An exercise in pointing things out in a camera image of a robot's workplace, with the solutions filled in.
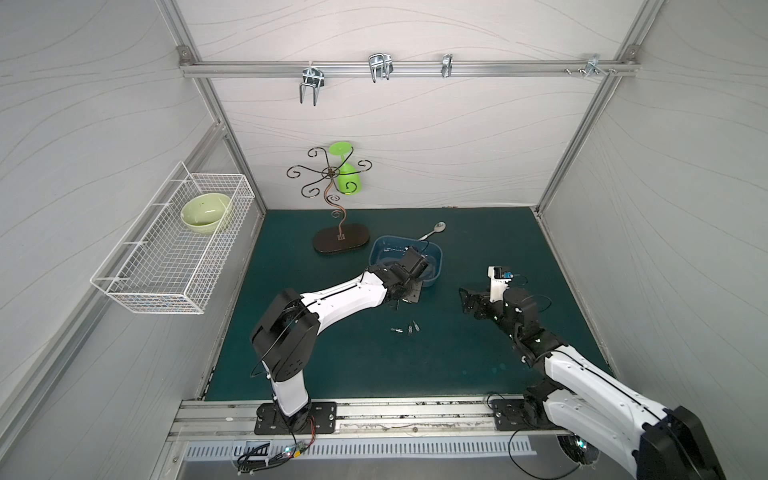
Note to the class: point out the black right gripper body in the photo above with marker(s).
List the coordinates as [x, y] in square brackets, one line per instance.
[483, 303]

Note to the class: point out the metal double hook middle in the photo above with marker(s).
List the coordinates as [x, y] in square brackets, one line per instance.
[381, 66]

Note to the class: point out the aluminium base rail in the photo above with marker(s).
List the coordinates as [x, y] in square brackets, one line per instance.
[354, 418]

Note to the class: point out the metal spoon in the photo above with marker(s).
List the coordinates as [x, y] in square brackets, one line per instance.
[438, 228]

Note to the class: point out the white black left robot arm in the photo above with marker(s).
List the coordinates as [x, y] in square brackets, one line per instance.
[286, 334]

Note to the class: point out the aluminium cross rail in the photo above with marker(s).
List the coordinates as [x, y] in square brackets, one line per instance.
[402, 69]

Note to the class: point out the white slotted cable duct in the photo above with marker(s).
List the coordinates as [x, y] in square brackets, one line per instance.
[368, 448]

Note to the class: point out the green plastic goblet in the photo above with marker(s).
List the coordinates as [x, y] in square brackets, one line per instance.
[347, 179]

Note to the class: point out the metal hook right end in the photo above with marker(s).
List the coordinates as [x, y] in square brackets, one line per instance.
[592, 68]

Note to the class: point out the light green ceramic bowl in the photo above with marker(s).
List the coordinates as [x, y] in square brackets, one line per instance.
[207, 213]

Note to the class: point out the small metal hook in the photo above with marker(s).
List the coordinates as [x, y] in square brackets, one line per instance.
[446, 65]

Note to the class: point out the dark metal scroll cup stand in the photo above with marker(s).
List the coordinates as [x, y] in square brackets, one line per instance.
[344, 236]

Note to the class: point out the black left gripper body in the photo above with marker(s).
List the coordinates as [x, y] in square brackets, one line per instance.
[414, 264]

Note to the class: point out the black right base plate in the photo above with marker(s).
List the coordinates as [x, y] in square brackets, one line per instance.
[512, 414]

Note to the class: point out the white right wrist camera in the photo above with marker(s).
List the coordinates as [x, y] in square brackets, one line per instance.
[500, 278]

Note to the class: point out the blue plastic storage box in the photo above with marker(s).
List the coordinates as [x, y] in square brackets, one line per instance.
[431, 251]

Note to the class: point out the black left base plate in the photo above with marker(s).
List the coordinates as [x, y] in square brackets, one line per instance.
[317, 417]

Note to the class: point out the metal double hook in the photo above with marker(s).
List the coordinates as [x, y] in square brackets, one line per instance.
[381, 66]
[312, 81]

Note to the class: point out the metal double hook left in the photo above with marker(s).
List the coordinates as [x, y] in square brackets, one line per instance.
[312, 81]

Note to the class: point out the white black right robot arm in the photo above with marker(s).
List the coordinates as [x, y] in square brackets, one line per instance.
[648, 439]

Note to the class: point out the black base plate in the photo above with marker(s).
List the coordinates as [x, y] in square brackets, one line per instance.
[512, 414]
[317, 417]

